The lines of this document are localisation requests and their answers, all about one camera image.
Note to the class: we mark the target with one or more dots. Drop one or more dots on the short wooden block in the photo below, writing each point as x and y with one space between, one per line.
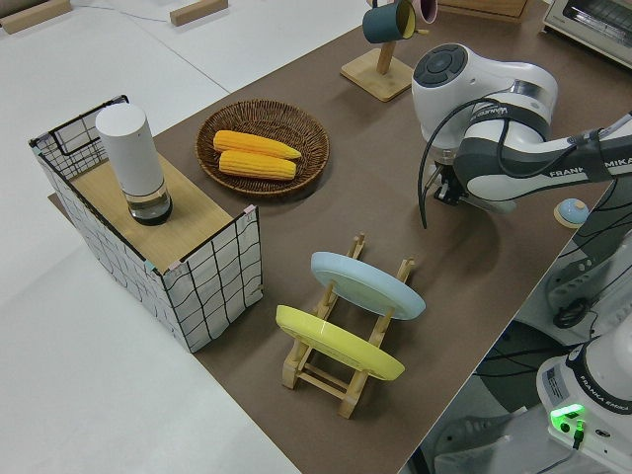
197 12

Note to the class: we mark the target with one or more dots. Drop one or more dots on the wooden drawer cabinet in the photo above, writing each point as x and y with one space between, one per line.
489 7

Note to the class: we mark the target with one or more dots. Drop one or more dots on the gray stand foot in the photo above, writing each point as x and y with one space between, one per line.
469 439

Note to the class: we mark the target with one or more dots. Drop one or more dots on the brown table mat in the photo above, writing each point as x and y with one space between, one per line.
444 296

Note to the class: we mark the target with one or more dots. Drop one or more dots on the wooden mug tree stand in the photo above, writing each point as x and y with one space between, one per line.
365 76

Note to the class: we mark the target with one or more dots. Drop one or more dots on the white cylindrical dispenser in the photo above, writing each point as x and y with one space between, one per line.
131 153

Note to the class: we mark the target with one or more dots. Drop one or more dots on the grid-patterned box with wooden board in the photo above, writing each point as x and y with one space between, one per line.
212 291

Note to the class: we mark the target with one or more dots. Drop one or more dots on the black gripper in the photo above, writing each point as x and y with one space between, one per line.
447 190

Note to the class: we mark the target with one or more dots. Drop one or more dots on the dark teal mug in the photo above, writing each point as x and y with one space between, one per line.
382 22

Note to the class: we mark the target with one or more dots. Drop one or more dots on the brown wicker basket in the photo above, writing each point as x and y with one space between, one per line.
306 133

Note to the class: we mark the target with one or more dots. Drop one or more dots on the yellow plate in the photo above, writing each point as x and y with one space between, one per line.
336 343

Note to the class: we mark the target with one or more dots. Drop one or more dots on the pink mug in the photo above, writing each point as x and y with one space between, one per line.
427 9

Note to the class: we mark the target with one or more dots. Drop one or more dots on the blue service bell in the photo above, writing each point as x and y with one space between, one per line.
571 211

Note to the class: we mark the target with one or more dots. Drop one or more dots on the long wooden block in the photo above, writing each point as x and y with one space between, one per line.
34 15

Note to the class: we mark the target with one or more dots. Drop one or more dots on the light blue plate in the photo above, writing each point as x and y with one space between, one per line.
365 284

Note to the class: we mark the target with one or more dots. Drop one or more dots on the white toaster oven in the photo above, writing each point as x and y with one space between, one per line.
587 24

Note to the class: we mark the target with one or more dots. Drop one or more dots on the wooden plate rack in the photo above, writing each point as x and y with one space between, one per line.
323 382

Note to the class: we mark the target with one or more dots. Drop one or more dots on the yellow corn cob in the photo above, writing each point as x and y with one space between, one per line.
252 143
257 165

